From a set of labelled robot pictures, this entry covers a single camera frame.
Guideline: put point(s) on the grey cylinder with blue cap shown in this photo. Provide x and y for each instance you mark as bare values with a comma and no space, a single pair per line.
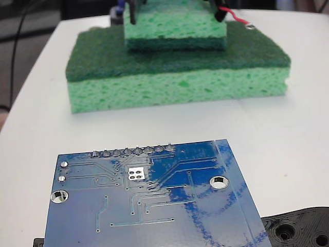
116,18

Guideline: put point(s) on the small green scrub sponge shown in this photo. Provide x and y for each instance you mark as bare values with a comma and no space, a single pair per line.
174,28

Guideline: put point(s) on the large green scrub sponge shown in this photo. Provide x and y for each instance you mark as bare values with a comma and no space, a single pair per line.
180,87

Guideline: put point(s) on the blue printed circuit board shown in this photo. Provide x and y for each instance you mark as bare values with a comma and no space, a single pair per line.
154,218

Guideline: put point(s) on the black plastic board bracket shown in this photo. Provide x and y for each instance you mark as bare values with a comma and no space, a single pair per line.
295,226

